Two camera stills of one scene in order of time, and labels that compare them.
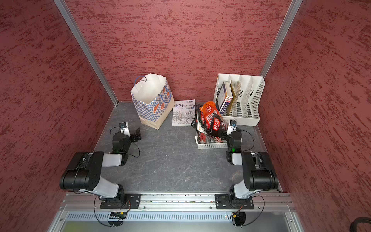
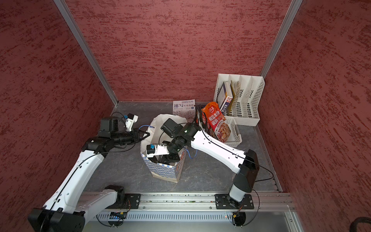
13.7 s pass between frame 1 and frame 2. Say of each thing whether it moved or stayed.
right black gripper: moved
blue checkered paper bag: moved
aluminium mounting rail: stayed
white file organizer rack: stayed
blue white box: stayed
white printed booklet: stayed
